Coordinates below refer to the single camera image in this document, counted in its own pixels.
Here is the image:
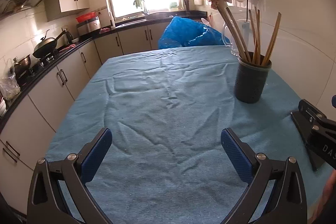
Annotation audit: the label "steel pot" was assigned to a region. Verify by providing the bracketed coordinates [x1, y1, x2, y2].
[13, 54, 32, 78]

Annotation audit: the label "black kitchen countertop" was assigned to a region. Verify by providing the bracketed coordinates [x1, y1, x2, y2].
[0, 11, 208, 130]

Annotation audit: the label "steel rice cooker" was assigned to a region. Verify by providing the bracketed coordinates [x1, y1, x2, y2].
[77, 17, 102, 36]

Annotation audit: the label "cream lower kitchen cabinets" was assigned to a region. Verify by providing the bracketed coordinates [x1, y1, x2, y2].
[0, 15, 211, 214]

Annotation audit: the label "green cloth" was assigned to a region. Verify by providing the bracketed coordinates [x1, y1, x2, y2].
[133, 0, 149, 15]

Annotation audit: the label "steel kettle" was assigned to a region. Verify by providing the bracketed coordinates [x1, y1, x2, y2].
[62, 28, 74, 45]

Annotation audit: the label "clear glass mug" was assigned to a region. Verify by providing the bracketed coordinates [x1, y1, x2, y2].
[223, 18, 253, 56]

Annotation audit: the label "black wok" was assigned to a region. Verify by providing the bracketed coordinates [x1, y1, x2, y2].
[33, 29, 67, 59]

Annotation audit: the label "person's right hand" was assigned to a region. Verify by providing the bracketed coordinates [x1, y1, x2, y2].
[322, 169, 336, 214]

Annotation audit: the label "bunch of wooden chopsticks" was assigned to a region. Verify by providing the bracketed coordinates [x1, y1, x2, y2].
[217, 1, 282, 66]

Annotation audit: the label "black utensil holder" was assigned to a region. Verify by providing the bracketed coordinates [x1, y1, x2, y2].
[234, 52, 272, 104]

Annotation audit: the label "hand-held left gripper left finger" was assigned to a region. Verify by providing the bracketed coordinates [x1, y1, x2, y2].
[26, 127, 113, 224]

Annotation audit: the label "red plastic basin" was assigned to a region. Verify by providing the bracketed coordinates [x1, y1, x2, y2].
[76, 12, 97, 23]

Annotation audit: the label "pink cloth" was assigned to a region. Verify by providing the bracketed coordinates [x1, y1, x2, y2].
[60, 43, 77, 52]

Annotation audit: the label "clear bag on counter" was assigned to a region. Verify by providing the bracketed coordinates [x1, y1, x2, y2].
[0, 59, 22, 102]

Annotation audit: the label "gas stove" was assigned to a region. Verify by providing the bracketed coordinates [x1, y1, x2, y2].
[31, 49, 60, 67]

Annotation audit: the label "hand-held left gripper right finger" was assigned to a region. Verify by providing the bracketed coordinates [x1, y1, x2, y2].
[220, 127, 307, 224]

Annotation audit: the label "blue plastic bag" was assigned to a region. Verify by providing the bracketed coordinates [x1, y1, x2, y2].
[158, 17, 231, 50]

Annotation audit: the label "blue towel table cover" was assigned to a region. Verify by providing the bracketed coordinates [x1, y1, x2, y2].
[45, 46, 334, 224]

